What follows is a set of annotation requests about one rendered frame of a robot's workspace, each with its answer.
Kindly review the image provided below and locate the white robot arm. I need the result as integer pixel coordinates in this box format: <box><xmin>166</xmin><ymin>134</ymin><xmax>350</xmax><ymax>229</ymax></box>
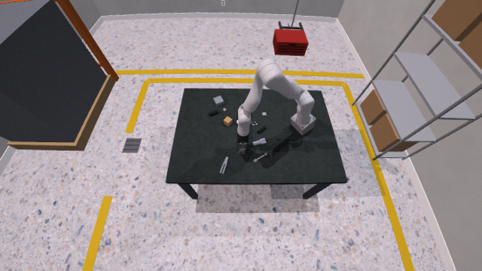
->
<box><xmin>238</xmin><ymin>59</ymin><xmax>315</xmax><ymax>132</ymax></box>

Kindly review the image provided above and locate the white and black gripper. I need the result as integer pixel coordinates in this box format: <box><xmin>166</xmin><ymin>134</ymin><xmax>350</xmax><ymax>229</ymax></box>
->
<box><xmin>237</xmin><ymin>128</ymin><xmax>249</xmax><ymax>143</ymax></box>

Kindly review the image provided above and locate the small tan box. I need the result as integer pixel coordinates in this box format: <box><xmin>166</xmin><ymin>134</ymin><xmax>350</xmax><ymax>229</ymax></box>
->
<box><xmin>224</xmin><ymin>117</ymin><xmax>233</xmax><ymax>126</ymax></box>

